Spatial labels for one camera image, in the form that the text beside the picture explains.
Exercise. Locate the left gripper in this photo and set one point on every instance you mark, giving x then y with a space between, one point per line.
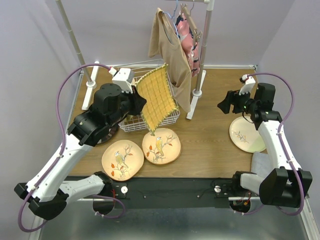
138 101

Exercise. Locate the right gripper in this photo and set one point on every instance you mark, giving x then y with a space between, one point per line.
233 98

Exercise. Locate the green yellow woven mat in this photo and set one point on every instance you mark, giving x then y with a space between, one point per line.
154 86

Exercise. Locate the white leaf pattern plate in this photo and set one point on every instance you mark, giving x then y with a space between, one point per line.
244 135

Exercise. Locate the bird pattern plate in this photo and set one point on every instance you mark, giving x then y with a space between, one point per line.
122 160
162 147

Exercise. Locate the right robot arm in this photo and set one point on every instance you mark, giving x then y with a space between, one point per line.
287 184

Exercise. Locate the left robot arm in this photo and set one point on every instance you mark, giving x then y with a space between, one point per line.
46 194

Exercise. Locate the black rimmed striped plate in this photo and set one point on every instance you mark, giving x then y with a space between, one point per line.
112 131

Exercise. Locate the beige t-shirt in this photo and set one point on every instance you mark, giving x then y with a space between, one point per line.
165 42

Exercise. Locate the grey folded cloth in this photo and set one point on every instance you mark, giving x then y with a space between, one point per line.
260 164

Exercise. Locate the wooden clip hanger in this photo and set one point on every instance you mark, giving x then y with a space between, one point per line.
185 13

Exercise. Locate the pink patterned garment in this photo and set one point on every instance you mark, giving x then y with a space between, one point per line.
186 39

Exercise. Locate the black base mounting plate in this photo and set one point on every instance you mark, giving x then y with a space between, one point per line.
180 192

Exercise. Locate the white wire dish rack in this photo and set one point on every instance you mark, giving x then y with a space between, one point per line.
135 123

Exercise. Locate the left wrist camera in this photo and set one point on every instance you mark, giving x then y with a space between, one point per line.
123 78

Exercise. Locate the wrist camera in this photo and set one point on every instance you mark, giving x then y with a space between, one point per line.
123 78
248 84

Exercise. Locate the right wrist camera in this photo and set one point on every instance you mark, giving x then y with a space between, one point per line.
248 84

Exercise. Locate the blue wire hanger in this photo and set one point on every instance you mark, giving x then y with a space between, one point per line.
173 17

